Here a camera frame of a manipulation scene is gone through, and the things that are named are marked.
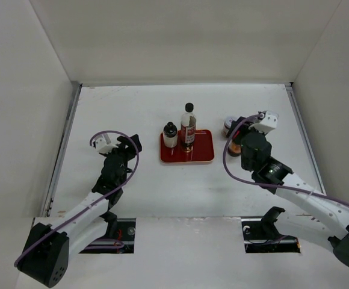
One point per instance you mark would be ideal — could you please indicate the red lacquer tray gold rim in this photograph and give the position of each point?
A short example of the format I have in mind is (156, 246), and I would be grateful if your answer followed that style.
(202, 152)

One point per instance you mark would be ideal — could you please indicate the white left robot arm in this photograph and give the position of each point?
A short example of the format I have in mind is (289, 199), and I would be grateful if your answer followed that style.
(50, 246)

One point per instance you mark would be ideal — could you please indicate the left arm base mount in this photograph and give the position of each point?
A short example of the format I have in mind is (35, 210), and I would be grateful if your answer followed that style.
(118, 239)

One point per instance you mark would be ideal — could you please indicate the white lid spice jar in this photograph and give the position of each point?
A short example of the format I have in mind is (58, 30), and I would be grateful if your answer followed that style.
(227, 125)

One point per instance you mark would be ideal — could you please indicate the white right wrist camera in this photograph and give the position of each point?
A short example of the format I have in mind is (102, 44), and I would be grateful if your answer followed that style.
(266, 123)

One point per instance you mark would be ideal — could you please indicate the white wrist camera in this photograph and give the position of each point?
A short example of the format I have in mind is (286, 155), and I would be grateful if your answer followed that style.
(103, 144)
(266, 123)

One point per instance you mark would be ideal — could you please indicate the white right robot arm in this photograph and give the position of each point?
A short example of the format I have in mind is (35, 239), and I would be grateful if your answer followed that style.
(327, 222)

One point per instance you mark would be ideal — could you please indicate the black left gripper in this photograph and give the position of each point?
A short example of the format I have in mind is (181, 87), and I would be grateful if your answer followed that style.
(130, 150)

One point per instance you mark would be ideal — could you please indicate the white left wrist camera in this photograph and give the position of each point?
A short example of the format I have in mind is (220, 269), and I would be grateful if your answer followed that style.
(103, 144)

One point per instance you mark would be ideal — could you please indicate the red lid white jar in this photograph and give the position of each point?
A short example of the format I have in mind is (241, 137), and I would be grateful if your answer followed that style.
(234, 150)

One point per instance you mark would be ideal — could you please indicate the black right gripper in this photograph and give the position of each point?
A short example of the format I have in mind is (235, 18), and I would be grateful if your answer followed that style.
(243, 129)

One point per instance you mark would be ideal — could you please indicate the dark red sauce bottle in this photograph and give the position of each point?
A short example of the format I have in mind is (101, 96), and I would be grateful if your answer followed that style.
(188, 128)

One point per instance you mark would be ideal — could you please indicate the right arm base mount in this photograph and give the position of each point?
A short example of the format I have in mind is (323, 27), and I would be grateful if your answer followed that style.
(261, 236)

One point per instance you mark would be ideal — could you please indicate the black cap clear bottle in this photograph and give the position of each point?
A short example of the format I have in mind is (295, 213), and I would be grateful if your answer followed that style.
(170, 135)

